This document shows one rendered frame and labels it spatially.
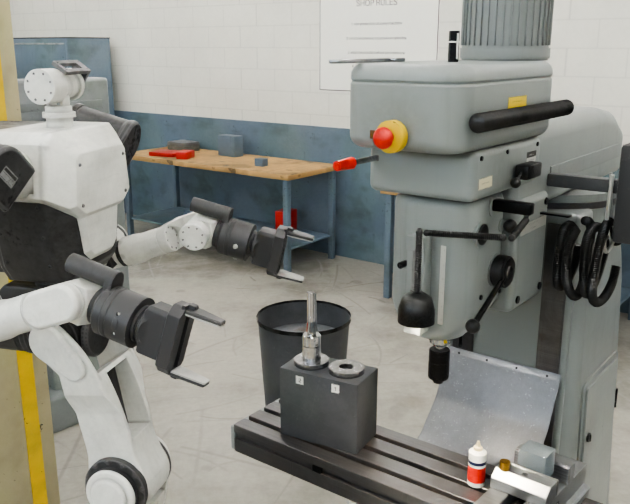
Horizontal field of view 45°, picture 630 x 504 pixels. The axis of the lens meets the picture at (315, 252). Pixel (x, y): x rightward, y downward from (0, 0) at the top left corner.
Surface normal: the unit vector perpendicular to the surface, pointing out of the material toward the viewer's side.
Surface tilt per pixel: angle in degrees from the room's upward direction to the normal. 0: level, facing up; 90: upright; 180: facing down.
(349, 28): 90
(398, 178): 90
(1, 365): 90
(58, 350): 90
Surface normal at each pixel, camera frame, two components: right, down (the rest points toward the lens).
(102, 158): 0.97, 0.07
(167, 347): -0.32, 0.14
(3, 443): 0.80, 0.16
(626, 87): -0.61, 0.21
